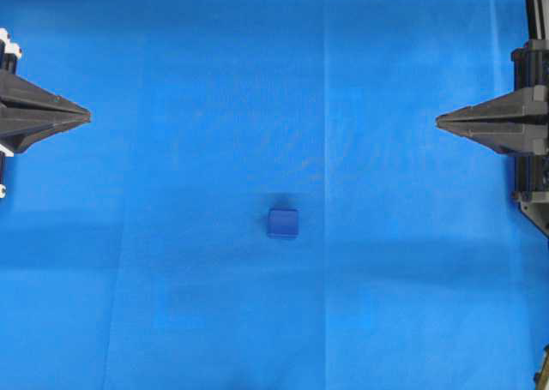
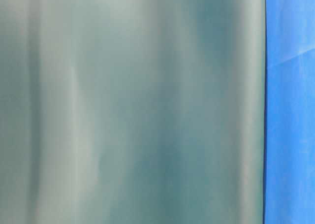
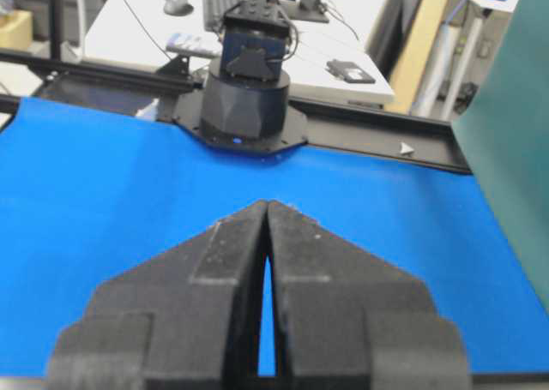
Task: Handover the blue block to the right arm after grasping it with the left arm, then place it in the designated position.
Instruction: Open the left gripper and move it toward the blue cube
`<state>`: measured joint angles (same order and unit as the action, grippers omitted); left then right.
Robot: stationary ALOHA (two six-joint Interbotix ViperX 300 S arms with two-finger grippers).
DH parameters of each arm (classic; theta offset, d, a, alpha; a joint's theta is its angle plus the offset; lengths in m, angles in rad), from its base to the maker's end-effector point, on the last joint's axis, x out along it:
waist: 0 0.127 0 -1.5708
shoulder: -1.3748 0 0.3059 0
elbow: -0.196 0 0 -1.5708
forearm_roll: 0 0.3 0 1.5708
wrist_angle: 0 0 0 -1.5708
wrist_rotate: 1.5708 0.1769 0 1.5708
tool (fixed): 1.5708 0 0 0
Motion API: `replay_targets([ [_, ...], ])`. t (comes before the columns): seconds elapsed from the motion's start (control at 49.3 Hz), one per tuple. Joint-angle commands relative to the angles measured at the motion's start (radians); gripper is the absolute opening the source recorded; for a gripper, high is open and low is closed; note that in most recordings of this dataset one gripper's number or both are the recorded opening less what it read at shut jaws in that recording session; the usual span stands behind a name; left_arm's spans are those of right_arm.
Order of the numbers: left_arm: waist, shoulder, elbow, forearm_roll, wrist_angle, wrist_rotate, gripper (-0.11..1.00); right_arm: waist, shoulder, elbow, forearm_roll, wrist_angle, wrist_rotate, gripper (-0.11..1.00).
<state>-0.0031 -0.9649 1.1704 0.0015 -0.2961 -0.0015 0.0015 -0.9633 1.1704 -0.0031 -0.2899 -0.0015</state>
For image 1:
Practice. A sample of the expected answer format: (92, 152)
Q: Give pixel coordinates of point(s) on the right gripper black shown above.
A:
(529, 141)

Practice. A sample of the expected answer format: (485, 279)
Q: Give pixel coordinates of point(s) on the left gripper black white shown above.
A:
(42, 114)

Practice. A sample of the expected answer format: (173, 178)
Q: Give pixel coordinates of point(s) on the blue block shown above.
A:
(283, 223)

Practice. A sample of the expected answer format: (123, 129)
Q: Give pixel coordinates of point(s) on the blue table mat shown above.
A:
(134, 249)

